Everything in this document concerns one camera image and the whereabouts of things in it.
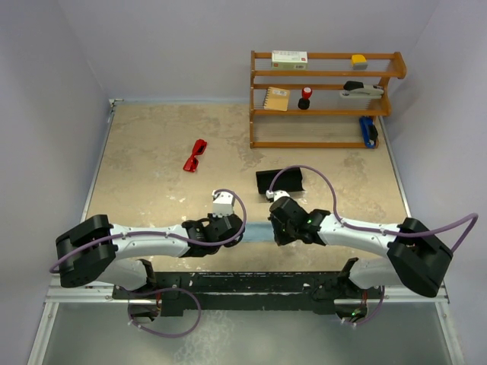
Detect grey black stapler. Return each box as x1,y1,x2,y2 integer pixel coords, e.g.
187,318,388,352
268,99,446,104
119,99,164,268
340,81,384,100

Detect white green box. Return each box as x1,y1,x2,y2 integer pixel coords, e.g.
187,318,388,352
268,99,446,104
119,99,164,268
271,50,308,71

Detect tan spiral notebook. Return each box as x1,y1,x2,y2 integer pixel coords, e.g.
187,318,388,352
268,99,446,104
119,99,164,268
263,87,290,112

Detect red black stamp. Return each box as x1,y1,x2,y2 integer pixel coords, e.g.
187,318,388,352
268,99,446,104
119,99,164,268
298,87,313,110

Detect red sunglasses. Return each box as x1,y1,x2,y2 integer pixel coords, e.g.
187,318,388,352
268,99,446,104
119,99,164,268
183,139,208,173

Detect blue black hole punch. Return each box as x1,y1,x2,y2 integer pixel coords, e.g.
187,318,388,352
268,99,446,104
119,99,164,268
359,116,378,148

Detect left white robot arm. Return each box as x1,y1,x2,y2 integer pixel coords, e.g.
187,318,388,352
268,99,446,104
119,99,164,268
49,214,247,298

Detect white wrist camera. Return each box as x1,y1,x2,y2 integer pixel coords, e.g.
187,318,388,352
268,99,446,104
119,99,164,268
266,190,290,202
212,191,235,217

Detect black glasses case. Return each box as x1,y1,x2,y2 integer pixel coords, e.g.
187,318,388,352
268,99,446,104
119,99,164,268
256,167,304,195

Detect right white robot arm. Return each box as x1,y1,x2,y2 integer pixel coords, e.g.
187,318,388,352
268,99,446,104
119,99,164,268
269,196,453,297

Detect yellow grey tape measure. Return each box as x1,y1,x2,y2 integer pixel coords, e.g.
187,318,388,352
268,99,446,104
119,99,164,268
350,54,368,71

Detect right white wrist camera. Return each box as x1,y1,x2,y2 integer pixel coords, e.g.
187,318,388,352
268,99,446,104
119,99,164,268
266,190,290,202

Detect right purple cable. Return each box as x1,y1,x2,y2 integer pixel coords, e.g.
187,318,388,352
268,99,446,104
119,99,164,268
266,164,479,328

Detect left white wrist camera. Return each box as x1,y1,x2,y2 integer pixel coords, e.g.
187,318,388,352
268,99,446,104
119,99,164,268
212,191,235,217

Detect wooden shelf rack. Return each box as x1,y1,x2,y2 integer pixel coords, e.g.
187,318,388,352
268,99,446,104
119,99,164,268
249,52,407,148

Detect blue cleaning cloth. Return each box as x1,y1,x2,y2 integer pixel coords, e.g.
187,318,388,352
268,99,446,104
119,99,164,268
242,222,274,243

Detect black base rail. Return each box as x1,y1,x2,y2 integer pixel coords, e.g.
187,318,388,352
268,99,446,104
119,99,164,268
113,271,381,316

